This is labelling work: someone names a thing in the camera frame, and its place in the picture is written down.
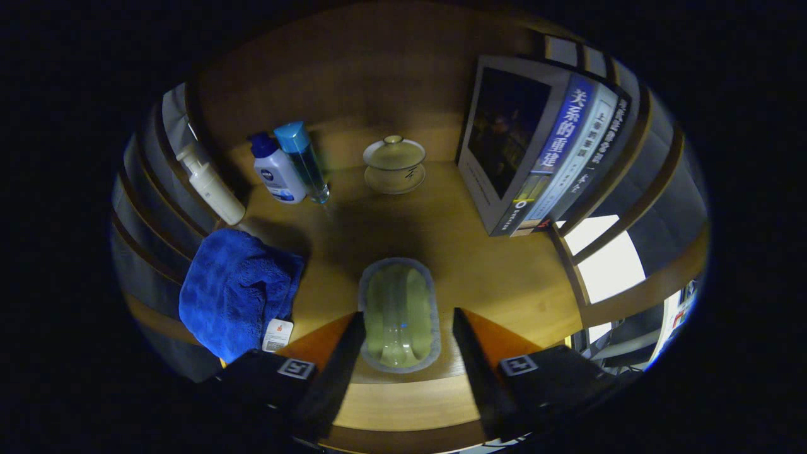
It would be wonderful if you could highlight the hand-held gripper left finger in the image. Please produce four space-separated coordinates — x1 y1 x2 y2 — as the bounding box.
214 311 366 442

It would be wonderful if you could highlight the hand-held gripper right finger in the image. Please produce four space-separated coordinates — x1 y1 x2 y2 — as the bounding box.
452 308 622 440

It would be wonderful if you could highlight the green plush slipper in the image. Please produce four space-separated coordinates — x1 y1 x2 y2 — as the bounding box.
357 257 442 374

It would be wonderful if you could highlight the wooden countertop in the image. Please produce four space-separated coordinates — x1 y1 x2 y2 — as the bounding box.
126 117 584 385

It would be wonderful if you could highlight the wooden cabinet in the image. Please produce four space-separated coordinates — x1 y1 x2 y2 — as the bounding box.
110 0 710 392

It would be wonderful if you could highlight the blue towel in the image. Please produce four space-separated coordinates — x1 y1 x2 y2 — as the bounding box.
178 228 306 364

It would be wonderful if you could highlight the white bottle blue cap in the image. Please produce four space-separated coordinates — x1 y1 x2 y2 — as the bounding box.
248 131 308 204

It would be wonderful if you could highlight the white pump bottle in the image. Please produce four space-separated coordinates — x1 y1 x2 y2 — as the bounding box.
176 141 247 226

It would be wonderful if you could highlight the beige lidded teacup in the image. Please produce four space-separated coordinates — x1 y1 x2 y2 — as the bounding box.
363 134 427 195

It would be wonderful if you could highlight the teal bottle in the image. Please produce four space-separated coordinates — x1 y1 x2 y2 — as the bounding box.
274 121 331 205

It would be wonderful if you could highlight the light blue book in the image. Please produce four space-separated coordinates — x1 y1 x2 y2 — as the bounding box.
517 82 622 237

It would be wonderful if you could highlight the grey book blue spine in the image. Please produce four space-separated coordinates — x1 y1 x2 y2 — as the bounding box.
455 55 596 238

